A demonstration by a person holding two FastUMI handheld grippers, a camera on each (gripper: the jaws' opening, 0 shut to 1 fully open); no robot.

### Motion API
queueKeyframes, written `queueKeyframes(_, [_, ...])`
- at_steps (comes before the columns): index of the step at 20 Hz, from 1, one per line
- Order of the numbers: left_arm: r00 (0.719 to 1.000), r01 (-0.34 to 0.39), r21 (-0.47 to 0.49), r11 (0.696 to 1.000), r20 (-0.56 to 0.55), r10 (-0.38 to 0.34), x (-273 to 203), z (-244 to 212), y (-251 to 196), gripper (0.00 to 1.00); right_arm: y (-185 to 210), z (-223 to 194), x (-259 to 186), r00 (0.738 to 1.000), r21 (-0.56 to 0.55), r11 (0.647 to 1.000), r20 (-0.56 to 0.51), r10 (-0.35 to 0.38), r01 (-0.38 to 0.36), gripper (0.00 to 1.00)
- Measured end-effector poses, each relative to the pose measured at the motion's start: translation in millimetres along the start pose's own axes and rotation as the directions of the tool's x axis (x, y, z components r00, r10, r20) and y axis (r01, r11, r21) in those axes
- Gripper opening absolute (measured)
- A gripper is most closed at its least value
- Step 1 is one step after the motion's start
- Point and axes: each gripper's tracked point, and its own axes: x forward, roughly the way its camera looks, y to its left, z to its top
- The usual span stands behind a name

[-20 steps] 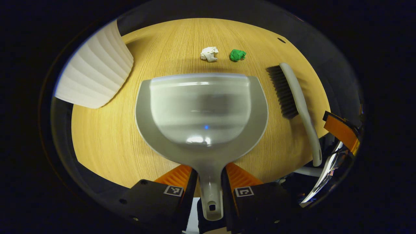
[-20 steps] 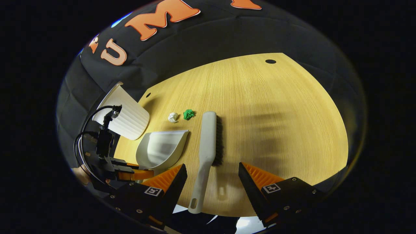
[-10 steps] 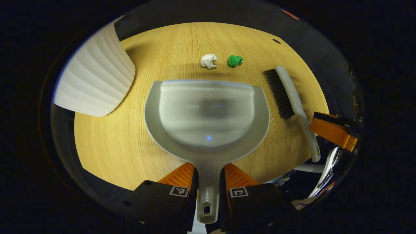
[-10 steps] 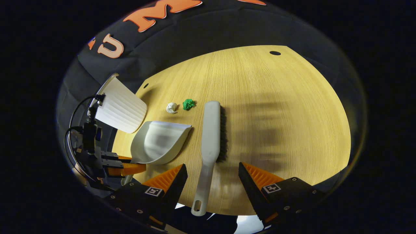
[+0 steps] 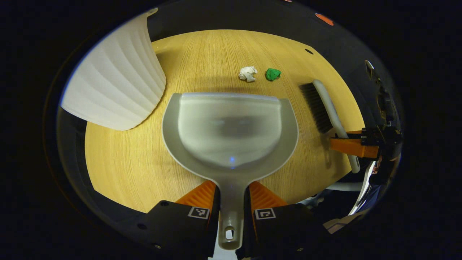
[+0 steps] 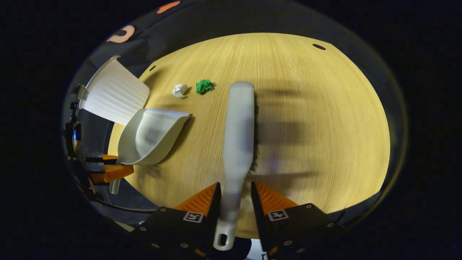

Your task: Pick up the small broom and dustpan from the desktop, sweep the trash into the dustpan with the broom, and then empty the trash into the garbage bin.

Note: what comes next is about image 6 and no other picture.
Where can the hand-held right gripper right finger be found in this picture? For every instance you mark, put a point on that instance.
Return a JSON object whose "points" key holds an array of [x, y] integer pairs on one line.
{"points": [[259, 213]]}

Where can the white paper ball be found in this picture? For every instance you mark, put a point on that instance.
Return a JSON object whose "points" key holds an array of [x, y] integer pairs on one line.
{"points": [[179, 91]]}

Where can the green paper ball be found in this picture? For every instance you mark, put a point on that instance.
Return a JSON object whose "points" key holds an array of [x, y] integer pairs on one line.
{"points": [[204, 86]]}

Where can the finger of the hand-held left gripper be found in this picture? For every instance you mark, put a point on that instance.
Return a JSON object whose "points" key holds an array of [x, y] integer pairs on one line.
{"points": [[113, 172], [110, 157]]}

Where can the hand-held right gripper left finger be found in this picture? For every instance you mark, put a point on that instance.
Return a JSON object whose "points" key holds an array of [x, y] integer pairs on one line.
{"points": [[213, 213]]}

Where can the small white broom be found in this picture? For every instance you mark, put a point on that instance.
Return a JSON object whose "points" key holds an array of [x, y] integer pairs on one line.
{"points": [[238, 137]]}

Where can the black backdrop cloth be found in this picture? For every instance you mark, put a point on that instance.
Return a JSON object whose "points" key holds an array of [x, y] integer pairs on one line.
{"points": [[202, 18]]}

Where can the white dustpan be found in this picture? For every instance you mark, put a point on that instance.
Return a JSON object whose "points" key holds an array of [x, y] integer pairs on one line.
{"points": [[151, 137]]}

